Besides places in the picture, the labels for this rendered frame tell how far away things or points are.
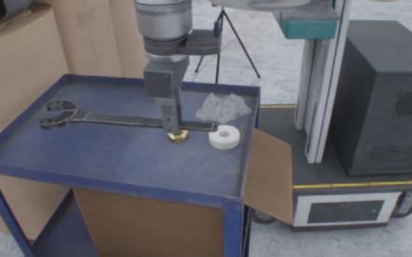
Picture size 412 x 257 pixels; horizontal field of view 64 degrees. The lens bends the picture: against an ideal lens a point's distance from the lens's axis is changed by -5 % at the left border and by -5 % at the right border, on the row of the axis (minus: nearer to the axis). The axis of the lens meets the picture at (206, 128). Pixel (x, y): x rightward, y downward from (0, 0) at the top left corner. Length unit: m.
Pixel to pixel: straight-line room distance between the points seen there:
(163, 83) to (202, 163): 0.28
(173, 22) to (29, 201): 1.06
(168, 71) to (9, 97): 0.73
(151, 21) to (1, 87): 0.72
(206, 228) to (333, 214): 0.92
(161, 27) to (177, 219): 0.48
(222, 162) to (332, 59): 0.75
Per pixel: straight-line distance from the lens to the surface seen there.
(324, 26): 1.15
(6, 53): 1.14
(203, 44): 0.55
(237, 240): 0.75
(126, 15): 1.91
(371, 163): 1.62
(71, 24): 1.49
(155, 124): 0.68
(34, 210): 1.48
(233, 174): 0.75
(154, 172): 0.77
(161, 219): 0.87
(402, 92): 1.45
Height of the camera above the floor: 1.39
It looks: 36 degrees down
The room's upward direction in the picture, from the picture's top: 2 degrees counter-clockwise
